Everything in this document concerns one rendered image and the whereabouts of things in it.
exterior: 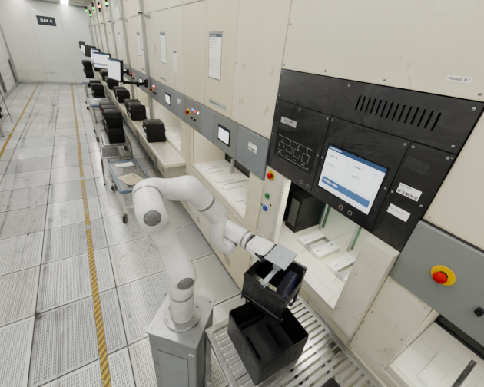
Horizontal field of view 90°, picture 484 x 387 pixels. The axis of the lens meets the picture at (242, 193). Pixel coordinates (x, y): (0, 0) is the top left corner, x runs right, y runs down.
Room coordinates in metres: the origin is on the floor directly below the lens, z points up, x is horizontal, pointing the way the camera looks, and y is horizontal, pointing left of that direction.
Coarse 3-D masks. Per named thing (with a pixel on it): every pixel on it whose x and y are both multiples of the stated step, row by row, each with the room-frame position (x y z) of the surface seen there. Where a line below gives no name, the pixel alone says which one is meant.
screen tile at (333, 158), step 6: (330, 156) 1.08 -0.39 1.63; (336, 156) 1.06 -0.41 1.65; (336, 162) 1.05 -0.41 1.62; (342, 162) 1.03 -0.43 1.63; (330, 168) 1.07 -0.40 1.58; (348, 168) 0.99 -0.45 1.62; (330, 174) 1.06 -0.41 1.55; (336, 174) 1.03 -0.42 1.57; (342, 174) 1.01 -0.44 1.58; (342, 180) 1.00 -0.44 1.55
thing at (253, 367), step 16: (240, 320) 0.77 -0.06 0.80; (256, 320) 0.79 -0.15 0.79; (272, 320) 0.81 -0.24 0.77; (288, 320) 0.76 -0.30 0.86; (240, 336) 0.62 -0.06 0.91; (256, 336) 0.71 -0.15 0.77; (272, 336) 0.72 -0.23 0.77; (288, 336) 0.73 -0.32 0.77; (304, 336) 0.67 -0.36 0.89; (240, 352) 0.61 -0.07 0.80; (256, 352) 0.63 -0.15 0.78; (272, 352) 0.64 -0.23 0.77; (288, 352) 0.58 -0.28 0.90; (256, 368) 0.52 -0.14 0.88; (272, 368) 0.54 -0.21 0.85; (256, 384) 0.50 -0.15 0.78
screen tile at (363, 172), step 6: (354, 168) 0.97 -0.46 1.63; (360, 168) 0.95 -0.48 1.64; (366, 168) 0.93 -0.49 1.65; (360, 174) 0.94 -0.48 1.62; (366, 174) 0.92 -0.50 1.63; (372, 174) 0.91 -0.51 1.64; (378, 174) 0.89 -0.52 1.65; (348, 180) 0.98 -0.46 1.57; (354, 180) 0.96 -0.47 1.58; (372, 180) 0.90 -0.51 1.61; (378, 180) 0.88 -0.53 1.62; (348, 186) 0.97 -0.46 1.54; (354, 186) 0.95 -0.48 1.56; (360, 186) 0.93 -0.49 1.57; (366, 186) 0.91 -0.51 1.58; (372, 186) 0.89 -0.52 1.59; (360, 192) 0.92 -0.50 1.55; (366, 192) 0.90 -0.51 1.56; (372, 192) 0.88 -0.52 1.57
